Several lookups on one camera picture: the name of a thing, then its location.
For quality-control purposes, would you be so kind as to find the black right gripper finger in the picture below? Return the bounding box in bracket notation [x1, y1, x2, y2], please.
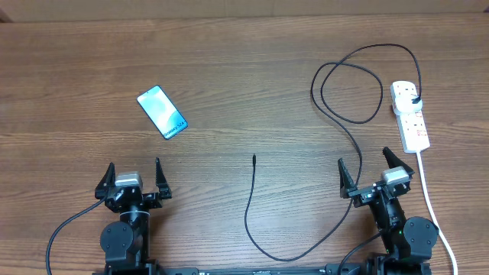
[382, 147, 414, 176]
[338, 158, 358, 199]

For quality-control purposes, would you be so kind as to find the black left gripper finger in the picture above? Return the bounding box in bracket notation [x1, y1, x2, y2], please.
[155, 157, 172, 199]
[95, 162, 115, 199]

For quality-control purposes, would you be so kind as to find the blue Samsung Galaxy smartphone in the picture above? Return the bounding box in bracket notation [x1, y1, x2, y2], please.
[137, 86, 188, 140]

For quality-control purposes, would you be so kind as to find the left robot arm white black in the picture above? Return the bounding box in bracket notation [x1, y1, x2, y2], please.
[95, 158, 172, 274]

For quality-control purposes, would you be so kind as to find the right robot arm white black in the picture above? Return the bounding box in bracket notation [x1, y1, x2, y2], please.
[327, 147, 439, 275]

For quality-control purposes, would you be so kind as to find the white USB charger plug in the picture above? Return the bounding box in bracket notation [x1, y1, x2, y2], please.
[393, 95, 423, 115]

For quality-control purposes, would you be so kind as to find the white power extension strip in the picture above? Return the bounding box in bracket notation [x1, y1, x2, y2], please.
[390, 81, 430, 154]

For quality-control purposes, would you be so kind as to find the brown cardboard backdrop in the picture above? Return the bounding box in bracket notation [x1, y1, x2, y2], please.
[1, 0, 488, 23]

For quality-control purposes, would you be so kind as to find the white power strip cord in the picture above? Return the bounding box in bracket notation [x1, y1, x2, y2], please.
[415, 150, 459, 275]

